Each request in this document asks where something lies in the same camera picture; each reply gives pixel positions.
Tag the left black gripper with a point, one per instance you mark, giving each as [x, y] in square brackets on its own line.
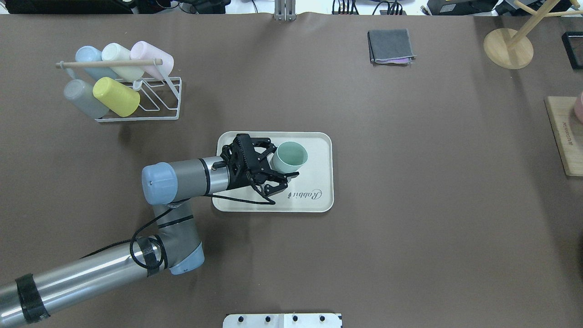
[237, 179]

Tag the green cup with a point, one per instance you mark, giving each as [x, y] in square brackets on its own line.
[289, 157]

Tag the cream rabbit tray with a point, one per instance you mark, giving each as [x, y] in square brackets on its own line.
[311, 191]

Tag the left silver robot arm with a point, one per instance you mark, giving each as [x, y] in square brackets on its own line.
[169, 241]

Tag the yellow cup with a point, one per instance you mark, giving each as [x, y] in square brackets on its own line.
[119, 98]

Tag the pink cup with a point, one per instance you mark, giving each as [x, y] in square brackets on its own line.
[146, 51]

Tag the cream white cup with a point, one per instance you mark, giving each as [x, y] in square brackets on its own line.
[116, 52]

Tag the grey cup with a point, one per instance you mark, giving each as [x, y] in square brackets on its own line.
[80, 94]

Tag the light blue cup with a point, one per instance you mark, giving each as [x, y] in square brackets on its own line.
[91, 54]

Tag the folded grey cloth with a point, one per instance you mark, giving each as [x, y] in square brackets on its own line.
[390, 46]

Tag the wooden mug tree stand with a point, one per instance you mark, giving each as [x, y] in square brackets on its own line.
[512, 49]

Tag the wooden cutting board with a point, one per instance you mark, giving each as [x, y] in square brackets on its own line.
[568, 133]

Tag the white wire cup rack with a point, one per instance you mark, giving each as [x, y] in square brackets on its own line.
[164, 95]

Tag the aluminium frame post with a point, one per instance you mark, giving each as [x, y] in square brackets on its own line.
[285, 10]

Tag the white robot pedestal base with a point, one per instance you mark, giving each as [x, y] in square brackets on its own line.
[283, 320]

